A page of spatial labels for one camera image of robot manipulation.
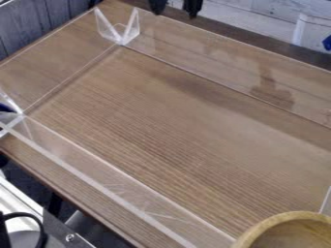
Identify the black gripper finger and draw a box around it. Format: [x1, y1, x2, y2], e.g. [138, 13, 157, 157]
[148, 0, 168, 16]
[182, 0, 202, 18]

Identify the brown wooden bowl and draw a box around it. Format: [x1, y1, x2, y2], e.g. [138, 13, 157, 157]
[230, 211, 331, 248]

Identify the white container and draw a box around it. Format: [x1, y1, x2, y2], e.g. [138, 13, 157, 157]
[292, 13, 331, 54]

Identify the blue object at edge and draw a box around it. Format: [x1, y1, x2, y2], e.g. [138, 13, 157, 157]
[321, 35, 331, 51]

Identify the clear acrylic tray wall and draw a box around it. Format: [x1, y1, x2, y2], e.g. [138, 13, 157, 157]
[0, 3, 331, 248]

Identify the grey metal bracket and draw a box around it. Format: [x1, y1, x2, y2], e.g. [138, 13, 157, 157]
[42, 211, 96, 248]

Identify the black cable loop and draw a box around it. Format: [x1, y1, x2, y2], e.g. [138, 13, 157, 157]
[0, 211, 49, 248]

